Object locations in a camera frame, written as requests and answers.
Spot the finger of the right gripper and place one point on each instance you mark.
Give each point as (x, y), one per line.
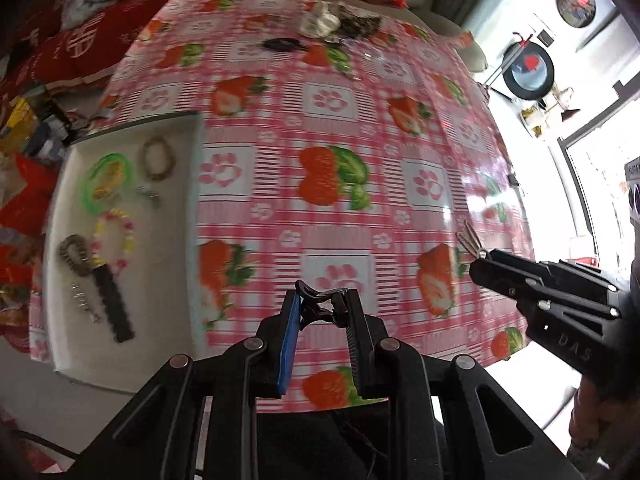
(530, 287)
(564, 275)

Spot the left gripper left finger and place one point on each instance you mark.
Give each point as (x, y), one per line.
(274, 364)

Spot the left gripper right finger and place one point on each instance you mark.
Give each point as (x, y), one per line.
(370, 350)

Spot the small black claw clip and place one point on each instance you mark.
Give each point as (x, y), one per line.
(329, 306)

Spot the striped small hair clip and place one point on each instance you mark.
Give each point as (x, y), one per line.
(470, 241)

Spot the black scalloped snap clip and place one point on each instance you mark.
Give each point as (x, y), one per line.
(114, 305)

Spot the silver rhinestone hair pin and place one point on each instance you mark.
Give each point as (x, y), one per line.
(145, 190)

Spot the silver star hair clip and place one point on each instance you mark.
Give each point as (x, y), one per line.
(81, 299)

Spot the green translucent bangle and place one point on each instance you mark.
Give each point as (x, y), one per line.
(88, 183)

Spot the white jewelry tray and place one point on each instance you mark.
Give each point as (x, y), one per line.
(151, 252)

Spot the pink strawberry tablecloth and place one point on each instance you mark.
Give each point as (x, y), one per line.
(350, 165)

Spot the black oval hair clip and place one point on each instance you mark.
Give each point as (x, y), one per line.
(284, 45)

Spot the dark patterned scrunchie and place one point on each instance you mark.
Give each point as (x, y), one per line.
(353, 26)

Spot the dark blue bottle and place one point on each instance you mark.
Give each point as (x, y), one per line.
(49, 142)

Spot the cream satin scrunchie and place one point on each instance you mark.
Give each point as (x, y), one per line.
(319, 22)

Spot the yellow snack package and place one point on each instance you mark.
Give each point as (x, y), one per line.
(19, 127)

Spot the red quilt with characters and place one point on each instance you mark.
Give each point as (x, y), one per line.
(43, 50)

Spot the round black wall mirror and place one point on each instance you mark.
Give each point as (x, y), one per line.
(531, 75)

